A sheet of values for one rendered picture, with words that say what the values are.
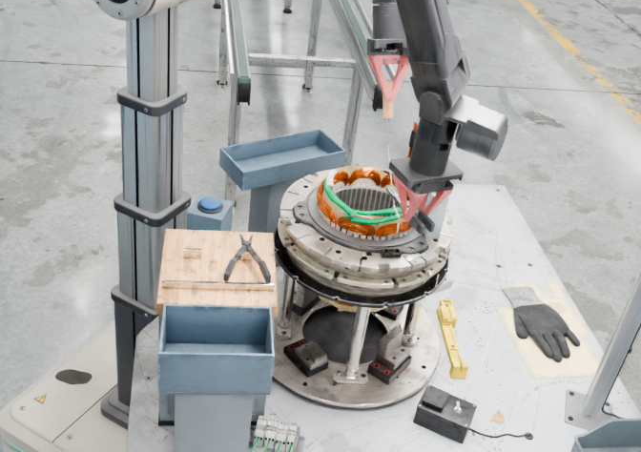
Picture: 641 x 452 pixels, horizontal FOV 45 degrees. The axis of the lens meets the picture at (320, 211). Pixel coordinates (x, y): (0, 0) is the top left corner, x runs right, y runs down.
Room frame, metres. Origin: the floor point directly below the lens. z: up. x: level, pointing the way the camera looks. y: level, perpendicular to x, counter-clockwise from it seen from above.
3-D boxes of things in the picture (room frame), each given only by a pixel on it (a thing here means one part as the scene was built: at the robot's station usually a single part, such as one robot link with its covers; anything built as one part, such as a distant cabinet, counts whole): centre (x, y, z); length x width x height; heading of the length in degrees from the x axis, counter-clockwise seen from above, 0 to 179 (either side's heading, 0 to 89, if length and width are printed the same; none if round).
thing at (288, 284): (1.18, 0.04, 0.91); 0.02 x 0.02 x 0.21
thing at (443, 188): (1.06, -0.15, 1.23); 0.07 x 0.07 x 0.09; 31
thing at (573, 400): (1.08, -0.57, 0.78); 0.09 x 0.09 x 0.01; 77
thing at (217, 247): (1.02, 0.16, 1.05); 0.20 x 0.19 x 0.02; 10
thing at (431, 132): (1.06, -0.16, 1.37); 0.07 x 0.06 x 0.07; 66
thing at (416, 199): (1.06, -0.15, 1.23); 0.07 x 0.07 x 0.09; 31
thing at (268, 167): (1.44, 0.09, 0.92); 0.25 x 0.11 x 0.28; 126
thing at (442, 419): (1.01, -0.28, 0.81); 0.10 x 0.06 x 0.06; 69
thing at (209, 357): (0.87, 0.13, 0.92); 0.17 x 0.11 x 0.28; 100
